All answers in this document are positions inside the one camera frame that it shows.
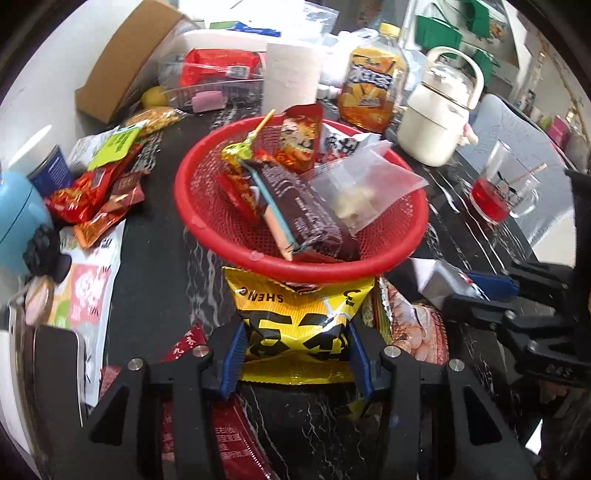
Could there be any bag of yellow snacks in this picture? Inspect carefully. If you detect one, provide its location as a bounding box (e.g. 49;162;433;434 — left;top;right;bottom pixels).
121;106;185;137

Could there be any blue white packet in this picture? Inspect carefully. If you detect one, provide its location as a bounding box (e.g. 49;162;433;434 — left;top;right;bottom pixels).
226;21;282;38

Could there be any toilet paper roll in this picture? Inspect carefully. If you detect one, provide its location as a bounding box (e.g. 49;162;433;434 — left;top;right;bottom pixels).
262;39;324;116

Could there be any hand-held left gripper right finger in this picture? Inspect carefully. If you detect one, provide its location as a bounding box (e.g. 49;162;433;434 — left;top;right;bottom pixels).
347;322;539;480

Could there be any large green tote bag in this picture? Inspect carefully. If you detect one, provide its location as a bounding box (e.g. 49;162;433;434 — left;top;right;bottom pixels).
414;14;464;49

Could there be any clear zip bag with powder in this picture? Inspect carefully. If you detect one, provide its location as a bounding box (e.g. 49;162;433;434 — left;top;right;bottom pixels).
307;140;429;236

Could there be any grey leaf pattern chair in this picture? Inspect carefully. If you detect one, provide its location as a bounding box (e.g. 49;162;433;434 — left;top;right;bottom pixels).
471;92;578;259

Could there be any white pink green packet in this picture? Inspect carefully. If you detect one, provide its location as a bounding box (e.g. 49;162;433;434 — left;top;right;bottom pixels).
46;222;127;407

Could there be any cream white kettle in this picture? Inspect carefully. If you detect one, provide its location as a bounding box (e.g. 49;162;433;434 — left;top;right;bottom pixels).
397;46;485;168

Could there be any red gold snack packet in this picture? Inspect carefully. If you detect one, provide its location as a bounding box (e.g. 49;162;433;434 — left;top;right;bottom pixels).
44;143;144;224

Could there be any pink block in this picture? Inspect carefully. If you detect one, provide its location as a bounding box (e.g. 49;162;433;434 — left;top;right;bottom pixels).
191;91;228;113

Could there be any dark brown snack packet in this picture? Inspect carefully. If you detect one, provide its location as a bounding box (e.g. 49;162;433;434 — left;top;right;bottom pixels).
240;159;363;264

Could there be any gold lollipop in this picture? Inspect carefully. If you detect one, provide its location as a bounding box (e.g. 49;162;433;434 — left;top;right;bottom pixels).
219;109;276;171

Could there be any pink box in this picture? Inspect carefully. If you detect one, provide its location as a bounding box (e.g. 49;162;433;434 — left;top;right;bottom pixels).
547;115;571;144

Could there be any white snack packet black print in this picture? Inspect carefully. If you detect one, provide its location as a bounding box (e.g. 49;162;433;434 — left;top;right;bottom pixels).
318;124;384;164

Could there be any lemon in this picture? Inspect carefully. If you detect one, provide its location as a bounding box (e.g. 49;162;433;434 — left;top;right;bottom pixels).
141;86;167;109

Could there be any brown snack in clear wrapper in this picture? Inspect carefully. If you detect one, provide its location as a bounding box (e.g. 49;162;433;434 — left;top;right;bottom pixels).
369;277;450;365

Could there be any orange brown snack packet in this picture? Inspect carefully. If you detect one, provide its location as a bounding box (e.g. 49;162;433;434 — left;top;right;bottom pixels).
74;171;146;250

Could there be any black phone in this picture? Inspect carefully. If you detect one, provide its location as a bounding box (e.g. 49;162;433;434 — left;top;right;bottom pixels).
32;323;88;480

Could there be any bright red packet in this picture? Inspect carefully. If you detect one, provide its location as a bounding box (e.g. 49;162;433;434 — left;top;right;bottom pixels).
179;48;265;88

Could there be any stirring stick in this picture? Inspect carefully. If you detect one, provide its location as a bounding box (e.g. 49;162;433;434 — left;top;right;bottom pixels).
505;162;548;185

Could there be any iced tea bottle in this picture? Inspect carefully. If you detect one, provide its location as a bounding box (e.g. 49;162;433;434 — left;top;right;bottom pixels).
336;23;409;134

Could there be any yellow black snack bag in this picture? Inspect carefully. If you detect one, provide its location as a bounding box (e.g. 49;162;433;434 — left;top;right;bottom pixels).
222;265;376;386

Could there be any jar with white lid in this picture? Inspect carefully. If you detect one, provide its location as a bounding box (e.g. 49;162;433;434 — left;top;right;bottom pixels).
25;144;77;199

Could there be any round pinkish compact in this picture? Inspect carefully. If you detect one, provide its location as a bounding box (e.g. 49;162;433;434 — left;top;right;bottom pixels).
23;277;56;326

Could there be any light blue humidifier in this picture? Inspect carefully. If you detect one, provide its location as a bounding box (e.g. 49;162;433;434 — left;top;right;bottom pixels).
0;171;56;278

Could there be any cardboard box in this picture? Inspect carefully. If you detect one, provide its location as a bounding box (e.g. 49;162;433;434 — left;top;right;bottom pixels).
75;0;201;125

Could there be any green label packet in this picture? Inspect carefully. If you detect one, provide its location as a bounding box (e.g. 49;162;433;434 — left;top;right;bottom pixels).
67;121;148;178

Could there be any glass mug with red drink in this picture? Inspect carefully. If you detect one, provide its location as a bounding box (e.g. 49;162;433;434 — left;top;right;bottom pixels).
468;141;541;226

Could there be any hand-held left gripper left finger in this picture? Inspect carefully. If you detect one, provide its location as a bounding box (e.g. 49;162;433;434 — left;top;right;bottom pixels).
41;320;246;480

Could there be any red plastic mesh basket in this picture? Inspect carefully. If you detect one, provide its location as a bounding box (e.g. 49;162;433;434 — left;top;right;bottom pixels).
174;115;430;283

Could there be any black hair clip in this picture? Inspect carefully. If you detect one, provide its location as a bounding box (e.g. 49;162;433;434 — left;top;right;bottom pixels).
23;225;72;281

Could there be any white silver snack packet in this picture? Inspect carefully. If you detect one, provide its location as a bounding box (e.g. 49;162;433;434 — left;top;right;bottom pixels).
409;257;481;301

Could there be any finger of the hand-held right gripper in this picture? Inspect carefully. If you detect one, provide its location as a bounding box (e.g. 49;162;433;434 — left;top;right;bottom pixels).
443;295;568;361
464;263;571;298

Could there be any clear plastic container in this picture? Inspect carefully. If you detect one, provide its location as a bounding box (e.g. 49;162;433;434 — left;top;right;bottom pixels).
157;46;269;109

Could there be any white device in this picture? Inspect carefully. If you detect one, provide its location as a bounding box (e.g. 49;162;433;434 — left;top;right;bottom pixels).
0;332;33;457

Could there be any white tray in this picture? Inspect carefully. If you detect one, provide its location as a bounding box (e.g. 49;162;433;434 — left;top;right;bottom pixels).
178;30;342;56

